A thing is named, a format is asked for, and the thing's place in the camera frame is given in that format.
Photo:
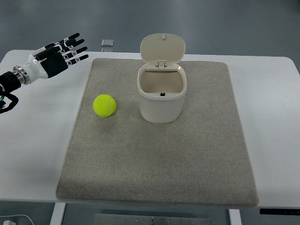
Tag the beige felt mat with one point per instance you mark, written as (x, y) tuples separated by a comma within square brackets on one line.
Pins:
[(200, 158)]

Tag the black table control panel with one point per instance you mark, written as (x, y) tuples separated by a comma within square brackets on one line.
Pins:
[(290, 212)]

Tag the grey metal base plate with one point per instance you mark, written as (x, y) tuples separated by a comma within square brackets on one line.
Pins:
[(115, 219)]

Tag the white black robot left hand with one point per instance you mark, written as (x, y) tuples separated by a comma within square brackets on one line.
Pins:
[(51, 60)]

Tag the white right table leg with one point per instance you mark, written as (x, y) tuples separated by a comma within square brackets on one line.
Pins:
[(235, 218)]

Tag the white table leg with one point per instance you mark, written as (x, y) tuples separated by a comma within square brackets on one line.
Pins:
[(235, 218), (58, 214)]

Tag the yellow tennis ball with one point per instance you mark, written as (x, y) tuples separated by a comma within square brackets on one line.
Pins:
[(104, 105)]

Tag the beige bin with open lid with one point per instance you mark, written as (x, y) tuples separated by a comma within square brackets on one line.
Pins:
[(161, 82)]

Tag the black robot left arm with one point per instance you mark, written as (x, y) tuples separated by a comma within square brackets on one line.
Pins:
[(9, 82)]

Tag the white power adapter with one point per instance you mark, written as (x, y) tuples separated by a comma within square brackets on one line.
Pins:
[(8, 222)]

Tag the white left table leg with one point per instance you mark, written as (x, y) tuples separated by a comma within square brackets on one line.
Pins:
[(58, 214)]

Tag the small metal floor plate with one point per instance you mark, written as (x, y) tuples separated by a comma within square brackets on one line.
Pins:
[(107, 42)]

